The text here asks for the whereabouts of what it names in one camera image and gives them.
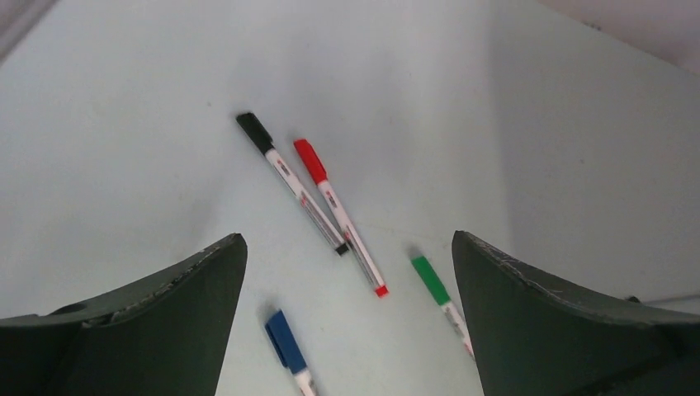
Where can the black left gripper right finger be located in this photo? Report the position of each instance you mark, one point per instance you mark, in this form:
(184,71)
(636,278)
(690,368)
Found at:
(534,333)

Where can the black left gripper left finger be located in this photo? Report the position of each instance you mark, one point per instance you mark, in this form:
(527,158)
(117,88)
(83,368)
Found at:
(165,334)

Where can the blue marker cap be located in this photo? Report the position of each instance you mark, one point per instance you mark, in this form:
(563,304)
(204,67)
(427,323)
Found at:
(284,343)

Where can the green cap marker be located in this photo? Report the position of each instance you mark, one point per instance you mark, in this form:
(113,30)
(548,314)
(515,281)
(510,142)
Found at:
(442,298)

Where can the red cap marker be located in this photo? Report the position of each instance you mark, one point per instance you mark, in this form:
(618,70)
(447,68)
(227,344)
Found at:
(319,176)

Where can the black cap marker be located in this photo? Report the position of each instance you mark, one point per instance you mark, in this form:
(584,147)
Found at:
(259,136)

